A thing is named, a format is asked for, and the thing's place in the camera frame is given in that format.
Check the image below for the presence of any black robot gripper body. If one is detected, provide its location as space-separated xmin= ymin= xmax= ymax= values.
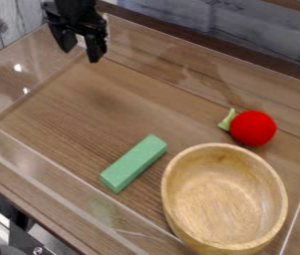
xmin=41 ymin=0 xmax=108 ymax=39

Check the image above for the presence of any wooden oval bowl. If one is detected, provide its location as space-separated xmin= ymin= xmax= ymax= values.
xmin=160 ymin=142 xmax=288 ymax=255

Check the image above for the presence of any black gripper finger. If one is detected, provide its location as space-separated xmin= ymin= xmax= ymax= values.
xmin=84 ymin=33 xmax=107 ymax=63
xmin=48 ymin=23 xmax=78 ymax=53

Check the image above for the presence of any red plush fruit green leaf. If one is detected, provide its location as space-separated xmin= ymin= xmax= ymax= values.
xmin=217 ymin=109 xmax=277 ymax=146

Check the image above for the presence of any clear acrylic tray enclosure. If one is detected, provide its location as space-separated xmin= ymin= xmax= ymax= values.
xmin=0 ymin=14 xmax=300 ymax=255

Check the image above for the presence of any black metal frame bracket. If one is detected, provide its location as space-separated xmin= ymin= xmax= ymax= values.
xmin=8 ymin=211 xmax=55 ymax=255

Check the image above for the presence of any green rectangular block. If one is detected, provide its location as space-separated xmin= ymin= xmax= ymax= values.
xmin=99 ymin=134 xmax=166 ymax=193

